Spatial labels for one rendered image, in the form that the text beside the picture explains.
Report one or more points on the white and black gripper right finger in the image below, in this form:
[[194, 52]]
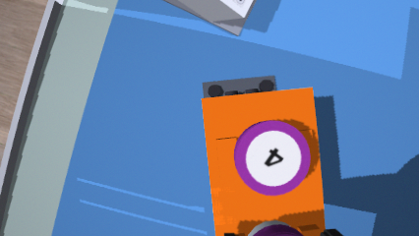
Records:
[[331, 232]]

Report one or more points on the white push-button control box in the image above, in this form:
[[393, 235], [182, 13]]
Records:
[[219, 10]]

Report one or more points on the orange tube rack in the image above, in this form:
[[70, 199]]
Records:
[[236, 207]]

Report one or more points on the blue flat mat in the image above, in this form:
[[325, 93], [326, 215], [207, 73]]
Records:
[[139, 166]]

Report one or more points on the purple screw cap with number 4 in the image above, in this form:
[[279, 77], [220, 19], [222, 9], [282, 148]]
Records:
[[272, 157]]

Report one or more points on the purple screw cap with white disc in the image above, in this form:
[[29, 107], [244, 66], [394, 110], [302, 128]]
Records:
[[278, 230]]

